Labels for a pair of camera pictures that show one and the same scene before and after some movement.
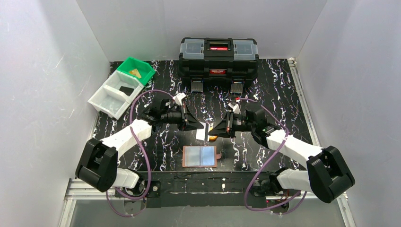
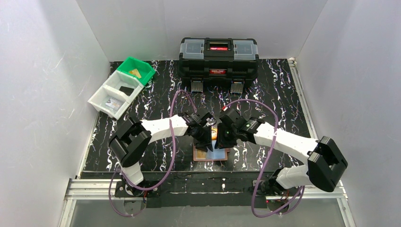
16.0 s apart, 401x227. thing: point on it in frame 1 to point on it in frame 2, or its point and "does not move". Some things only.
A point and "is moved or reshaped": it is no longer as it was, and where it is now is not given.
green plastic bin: [145, 70] does not move
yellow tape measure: [212, 138] does not move
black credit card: [127, 90] does not move
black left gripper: [184, 116] to [203, 138]
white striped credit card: [200, 133] is moved or reshaped
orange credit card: [136, 72] does not move
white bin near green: [124, 85] does not move
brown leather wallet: [200, 156] is moved or reshaped
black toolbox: [233, 61] does not move
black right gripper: [230, 123] to [224, 139]
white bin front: [110, 101] does not move
